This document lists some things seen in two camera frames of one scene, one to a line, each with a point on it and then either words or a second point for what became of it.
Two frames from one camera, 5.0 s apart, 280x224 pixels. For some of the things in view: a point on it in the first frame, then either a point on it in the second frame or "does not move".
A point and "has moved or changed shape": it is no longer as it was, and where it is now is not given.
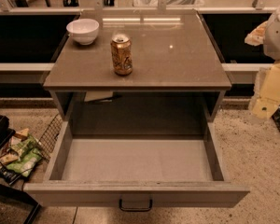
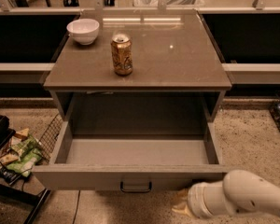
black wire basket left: [49, 138] does not move
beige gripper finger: [257, 36] → [205, 201]
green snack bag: [28, 149] does not move
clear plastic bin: [174, 0] does not move
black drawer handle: [138, 209] → [136, 190]
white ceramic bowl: [83, 31] does not move
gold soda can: [121, 49] does not move
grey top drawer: [137, 165] has moved or changed shape
